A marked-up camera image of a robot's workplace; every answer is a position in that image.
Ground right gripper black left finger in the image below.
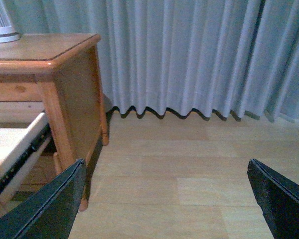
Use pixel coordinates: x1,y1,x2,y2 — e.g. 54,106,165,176
0,159,86,239

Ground grey curtain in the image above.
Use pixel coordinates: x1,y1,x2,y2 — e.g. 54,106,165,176
6,0,299,120

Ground wooden drawer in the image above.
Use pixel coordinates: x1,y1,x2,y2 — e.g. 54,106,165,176
0,112,52,204

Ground white air purifier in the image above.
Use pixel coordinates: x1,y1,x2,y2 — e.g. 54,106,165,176
0,0,20,43

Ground wooden nightstand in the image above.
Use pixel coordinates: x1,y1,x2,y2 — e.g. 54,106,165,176
0,34,109,217

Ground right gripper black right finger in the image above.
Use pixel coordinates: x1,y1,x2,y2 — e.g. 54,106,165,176
247,159,299,239

